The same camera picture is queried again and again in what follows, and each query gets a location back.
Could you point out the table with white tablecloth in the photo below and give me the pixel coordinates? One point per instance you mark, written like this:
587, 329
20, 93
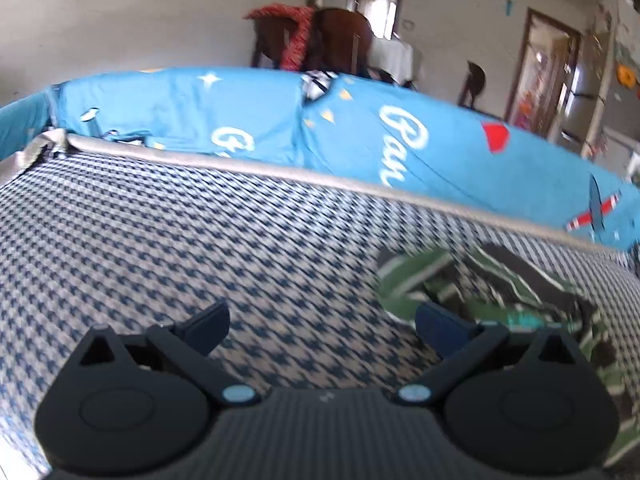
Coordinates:
395, 57

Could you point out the small dark chair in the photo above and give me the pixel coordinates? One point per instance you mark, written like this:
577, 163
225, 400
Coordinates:
474, 85

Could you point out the brown wooden chair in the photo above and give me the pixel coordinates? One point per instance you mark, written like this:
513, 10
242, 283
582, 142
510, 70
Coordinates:
345, 35

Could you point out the wooden doorway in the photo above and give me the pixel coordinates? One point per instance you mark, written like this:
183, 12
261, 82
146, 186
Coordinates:
545, 75

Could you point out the houndstooth sofa seat mat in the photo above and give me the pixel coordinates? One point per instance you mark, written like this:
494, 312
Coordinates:
200, 240

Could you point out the blue printed sofa cover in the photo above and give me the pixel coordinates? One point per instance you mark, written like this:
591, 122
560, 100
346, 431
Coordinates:
250, 120

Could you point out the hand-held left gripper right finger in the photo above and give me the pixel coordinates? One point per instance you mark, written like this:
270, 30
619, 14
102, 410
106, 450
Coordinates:
442, 327

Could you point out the green brown striped shirt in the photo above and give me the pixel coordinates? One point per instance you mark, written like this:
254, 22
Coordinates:
525, 280

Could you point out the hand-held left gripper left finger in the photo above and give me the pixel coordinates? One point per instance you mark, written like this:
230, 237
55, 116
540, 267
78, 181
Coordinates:
207, 327

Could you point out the red patterned cloth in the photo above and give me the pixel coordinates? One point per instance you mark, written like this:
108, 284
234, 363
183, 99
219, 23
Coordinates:
295, 35

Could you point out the silver refrigerator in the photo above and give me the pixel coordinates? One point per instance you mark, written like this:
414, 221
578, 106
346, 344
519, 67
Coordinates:
582, 100

